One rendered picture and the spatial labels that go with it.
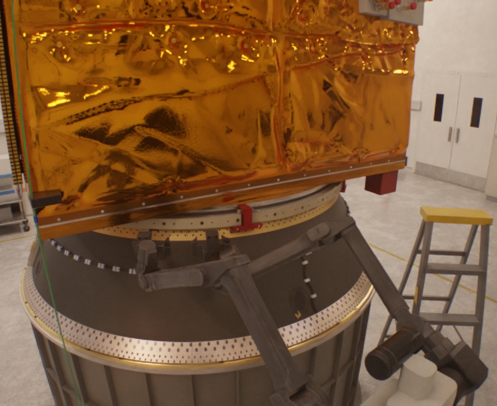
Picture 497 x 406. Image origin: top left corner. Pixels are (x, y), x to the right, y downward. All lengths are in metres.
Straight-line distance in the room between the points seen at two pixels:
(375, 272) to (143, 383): 1.11
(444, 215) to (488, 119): 6.65
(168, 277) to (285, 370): 0.48
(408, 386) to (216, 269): 0.51
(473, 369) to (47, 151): 1.39
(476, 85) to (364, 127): 7.16
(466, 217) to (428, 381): 1.61
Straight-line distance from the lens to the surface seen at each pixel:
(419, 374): 0.94
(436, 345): 1.17
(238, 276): 0.90
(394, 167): 2.34
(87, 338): 1.84
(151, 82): 1.38
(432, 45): 9.69
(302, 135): 1.75
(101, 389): 2.01
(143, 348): 1.71
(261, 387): 1.85
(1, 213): 6.67
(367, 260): 1.21
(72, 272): 1.92
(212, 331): 1.66
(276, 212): 1.67
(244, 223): 1.60
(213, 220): 1.58
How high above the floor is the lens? 2.28
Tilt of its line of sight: 19 degrees down
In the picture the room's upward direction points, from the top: straight up
